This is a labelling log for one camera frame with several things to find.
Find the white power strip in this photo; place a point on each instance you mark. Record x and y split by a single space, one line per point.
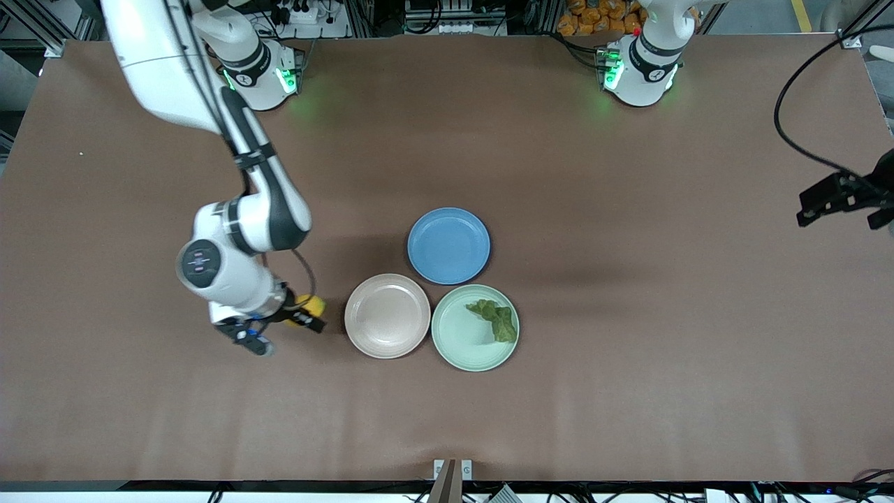
304 12

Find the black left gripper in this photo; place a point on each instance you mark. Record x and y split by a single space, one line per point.
881 183

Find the green lettuce leaf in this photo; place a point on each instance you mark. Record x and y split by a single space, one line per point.
501 321

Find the white object at table side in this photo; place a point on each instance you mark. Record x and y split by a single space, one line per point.
883 54

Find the aluminium frame profile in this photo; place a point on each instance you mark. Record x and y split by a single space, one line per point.
858 31
42 24

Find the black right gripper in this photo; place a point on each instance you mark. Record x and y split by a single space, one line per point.
288 310

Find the beige plate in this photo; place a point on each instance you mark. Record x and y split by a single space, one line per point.
387 316

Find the grey electronics rack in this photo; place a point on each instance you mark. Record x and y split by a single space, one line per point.
454 15

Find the mint green plate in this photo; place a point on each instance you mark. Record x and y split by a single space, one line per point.
464 342

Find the metal bracket at table edge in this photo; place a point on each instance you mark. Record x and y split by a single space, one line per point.
450 478

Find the yellow lemon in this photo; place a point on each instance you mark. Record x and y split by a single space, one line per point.
311 304

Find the bag of orange items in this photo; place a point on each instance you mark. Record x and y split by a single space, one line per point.
594 17

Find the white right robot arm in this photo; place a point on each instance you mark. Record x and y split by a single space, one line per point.
230 265

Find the blue plate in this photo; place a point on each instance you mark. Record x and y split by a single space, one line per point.
448 246

